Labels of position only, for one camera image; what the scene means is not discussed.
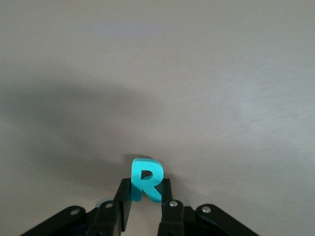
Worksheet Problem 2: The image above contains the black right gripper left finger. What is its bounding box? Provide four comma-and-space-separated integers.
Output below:
19, 178, 133, 236

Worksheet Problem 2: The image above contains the teal foam letter R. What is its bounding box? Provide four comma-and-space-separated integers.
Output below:
131, 158, 164, 203

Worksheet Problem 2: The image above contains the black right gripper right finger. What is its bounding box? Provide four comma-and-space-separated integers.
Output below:
157, 178, 259, 236

